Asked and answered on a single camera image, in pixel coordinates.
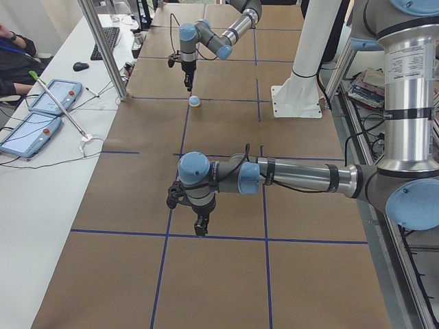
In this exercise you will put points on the black marker pen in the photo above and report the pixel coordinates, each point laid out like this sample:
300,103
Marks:
92,92

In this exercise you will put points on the metal cup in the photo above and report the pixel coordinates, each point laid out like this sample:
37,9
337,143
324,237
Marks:
138,41

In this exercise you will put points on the seated person in black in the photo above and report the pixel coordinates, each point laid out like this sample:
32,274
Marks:
18,58

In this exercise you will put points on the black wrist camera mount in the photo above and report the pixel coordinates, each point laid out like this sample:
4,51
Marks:
173,59
176,195

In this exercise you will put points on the upper blue teach pendant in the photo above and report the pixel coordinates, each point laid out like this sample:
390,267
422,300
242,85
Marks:
66,92

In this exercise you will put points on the stack of books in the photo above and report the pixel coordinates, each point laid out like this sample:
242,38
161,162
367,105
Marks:
367,88

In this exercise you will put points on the aluminium frame post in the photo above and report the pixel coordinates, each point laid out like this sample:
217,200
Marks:
93,21

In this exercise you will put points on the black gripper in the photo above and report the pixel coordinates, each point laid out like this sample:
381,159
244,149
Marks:
188,68
202,212

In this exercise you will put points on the blue teach pendant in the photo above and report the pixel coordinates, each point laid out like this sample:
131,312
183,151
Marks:
29,137
66,92

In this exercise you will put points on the blue and cream bell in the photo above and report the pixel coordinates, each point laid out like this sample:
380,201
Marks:
194,101

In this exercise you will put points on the brown paper table cover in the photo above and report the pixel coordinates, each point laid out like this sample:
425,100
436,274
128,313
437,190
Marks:
275,259

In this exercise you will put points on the green tipped metal rod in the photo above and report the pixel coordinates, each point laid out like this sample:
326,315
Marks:
86,137

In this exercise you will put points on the black computer mouse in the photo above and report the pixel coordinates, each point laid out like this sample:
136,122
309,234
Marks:
80,66

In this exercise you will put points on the lower blue teach pendant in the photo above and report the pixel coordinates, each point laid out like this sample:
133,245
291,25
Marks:
29,137

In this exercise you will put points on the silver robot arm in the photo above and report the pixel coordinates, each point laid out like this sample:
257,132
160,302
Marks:
221,45
403,184

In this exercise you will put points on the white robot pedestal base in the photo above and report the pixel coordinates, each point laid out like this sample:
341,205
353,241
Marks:
298,97

